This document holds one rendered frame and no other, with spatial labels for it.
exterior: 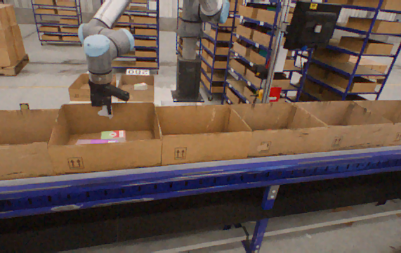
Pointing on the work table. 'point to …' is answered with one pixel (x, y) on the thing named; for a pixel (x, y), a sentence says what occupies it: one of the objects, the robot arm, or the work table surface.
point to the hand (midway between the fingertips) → (112, 115)
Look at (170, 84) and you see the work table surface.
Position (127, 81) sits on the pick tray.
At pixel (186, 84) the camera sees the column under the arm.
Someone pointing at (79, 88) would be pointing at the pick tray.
